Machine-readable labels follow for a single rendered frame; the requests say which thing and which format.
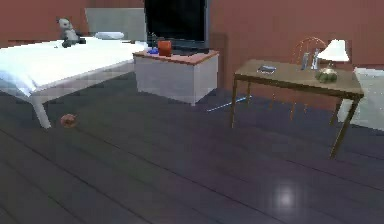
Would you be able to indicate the white pillow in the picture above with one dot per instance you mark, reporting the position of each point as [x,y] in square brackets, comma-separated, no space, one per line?
[109,35]

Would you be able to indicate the white shade table lamp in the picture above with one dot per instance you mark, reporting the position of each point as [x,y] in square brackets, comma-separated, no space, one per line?
[332,56]

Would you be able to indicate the white cabinet with wooden top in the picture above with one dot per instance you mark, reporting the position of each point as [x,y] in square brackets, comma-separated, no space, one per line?
[176,77]

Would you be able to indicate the blue small object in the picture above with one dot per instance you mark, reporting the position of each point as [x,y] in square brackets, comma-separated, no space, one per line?
[153,51]

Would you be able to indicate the black television set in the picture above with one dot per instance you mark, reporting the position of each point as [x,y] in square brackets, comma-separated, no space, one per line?
[176,23]

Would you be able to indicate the brown wooden table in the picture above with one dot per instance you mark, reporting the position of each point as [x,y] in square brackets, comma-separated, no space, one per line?
[296,80]

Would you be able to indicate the grey bottle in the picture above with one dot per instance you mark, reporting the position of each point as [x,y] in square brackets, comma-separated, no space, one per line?
[315,60]
[304,61]

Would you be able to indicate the orange ball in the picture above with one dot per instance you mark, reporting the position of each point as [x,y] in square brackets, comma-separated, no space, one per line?
[68,120]

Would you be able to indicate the brown wooden chair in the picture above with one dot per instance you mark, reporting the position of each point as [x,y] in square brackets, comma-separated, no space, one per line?
[308,45]

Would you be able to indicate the grey and white plush toy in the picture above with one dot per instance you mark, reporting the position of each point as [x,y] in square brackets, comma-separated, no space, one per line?
[69,33]

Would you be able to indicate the white bed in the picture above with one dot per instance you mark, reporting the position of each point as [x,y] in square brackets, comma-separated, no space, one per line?
[50,63]

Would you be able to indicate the white armchair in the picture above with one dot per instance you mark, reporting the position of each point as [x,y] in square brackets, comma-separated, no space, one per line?
[368,96]

